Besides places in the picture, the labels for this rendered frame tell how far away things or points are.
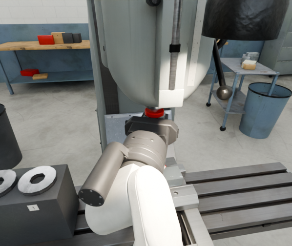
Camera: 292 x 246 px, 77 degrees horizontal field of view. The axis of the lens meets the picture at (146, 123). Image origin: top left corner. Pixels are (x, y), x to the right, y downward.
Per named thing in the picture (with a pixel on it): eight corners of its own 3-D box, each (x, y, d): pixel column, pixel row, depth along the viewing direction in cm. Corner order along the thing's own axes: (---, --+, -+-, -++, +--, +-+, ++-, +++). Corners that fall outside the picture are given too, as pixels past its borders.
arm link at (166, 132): (180, 113, 40) (177, 147, 30) (176, 148, 45) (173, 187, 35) (125, 108, 42) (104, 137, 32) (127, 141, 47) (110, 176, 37)
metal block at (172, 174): (181, 190, 59) (183, 177, 55) (163, 193, 58) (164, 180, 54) (176, 178, 63) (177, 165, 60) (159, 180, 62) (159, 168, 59)
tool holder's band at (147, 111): (166, 110, 46) (166, 106, 45) (160, 119, 42) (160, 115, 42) (148, 107, 47) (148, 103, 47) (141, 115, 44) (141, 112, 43)
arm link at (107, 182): (175, 167, 32) (169, 232, 23) (134, 188, 37) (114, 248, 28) (130, 123, 29) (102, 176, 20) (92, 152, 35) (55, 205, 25)
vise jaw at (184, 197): (198, 207, 55) (200, 199, 52) (157, 215, 53) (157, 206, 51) (190, 191, 60) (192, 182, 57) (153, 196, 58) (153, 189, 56)
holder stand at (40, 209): (73, 238, 54) (55, 195, 43) (-9, 250, 51) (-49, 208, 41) (79, 202, 64) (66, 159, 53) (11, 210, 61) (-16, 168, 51)
